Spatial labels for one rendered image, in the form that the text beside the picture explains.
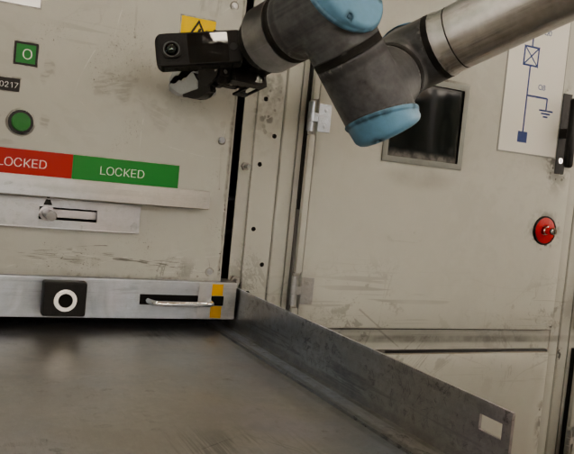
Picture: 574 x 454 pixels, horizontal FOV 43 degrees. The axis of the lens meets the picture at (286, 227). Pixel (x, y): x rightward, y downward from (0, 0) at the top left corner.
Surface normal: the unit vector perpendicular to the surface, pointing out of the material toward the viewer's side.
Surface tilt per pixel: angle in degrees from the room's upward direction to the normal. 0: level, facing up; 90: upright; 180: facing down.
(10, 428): 0
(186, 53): 80
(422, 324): 90
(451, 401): 90
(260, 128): 90
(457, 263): 90
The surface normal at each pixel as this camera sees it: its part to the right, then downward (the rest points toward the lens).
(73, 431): 0.10, -0.99
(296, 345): -0.90, -0.07
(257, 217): 0.43, 0.09
